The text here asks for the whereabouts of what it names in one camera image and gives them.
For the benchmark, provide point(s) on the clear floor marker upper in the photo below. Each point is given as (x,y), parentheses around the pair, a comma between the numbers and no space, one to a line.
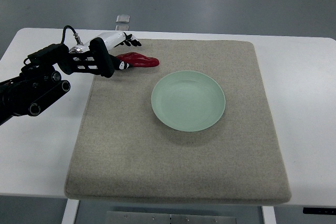
(124,19)

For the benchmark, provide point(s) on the red pepper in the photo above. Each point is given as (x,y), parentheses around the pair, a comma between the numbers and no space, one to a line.
(134,59)

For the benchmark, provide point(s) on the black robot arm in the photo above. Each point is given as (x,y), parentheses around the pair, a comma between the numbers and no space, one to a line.
(39,84)

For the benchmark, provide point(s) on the light green plate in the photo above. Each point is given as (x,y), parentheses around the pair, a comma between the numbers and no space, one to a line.
(188,101)

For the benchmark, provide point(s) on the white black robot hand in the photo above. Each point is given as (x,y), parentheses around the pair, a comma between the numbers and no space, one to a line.
(111,40)

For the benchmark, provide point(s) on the white table leg left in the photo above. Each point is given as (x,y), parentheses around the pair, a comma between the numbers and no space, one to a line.
(70,212)

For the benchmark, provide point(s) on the white table leg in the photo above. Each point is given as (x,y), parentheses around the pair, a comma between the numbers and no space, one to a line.
(268,214)
(70,212)

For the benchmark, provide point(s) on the white table leg right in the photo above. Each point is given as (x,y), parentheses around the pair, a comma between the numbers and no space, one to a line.
(268,214)

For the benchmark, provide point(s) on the black table control panel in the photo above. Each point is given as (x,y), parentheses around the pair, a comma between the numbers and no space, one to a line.
(319,211)

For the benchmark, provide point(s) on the beige felt mat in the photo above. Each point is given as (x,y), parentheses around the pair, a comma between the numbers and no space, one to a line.
(124,152)

